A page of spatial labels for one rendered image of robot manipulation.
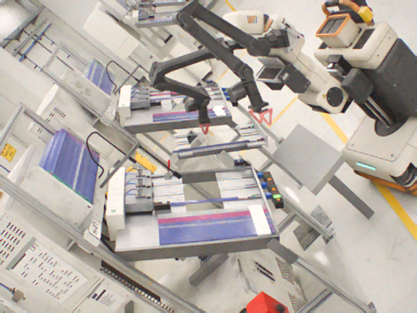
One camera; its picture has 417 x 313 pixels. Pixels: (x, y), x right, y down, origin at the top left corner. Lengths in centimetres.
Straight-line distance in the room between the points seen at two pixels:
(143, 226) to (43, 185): 51
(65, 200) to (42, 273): 35
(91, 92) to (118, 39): 347
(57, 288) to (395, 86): 192
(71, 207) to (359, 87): 149
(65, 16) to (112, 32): 329
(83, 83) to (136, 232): 147
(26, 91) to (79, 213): 340
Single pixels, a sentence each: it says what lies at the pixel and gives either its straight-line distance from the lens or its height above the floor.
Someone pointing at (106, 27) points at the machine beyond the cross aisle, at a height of 148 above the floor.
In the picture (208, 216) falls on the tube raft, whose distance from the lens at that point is 259.
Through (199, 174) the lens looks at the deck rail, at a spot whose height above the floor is 91.
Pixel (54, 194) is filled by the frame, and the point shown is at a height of 156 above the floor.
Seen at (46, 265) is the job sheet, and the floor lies 141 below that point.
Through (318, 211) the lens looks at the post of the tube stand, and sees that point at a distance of 364.
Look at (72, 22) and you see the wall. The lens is 1035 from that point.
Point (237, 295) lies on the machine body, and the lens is 262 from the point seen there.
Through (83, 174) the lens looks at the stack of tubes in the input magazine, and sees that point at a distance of 263.
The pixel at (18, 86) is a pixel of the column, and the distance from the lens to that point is 573.
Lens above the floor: 199
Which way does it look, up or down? 21 degrees down
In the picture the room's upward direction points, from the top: 52 degrees counter-clockwise
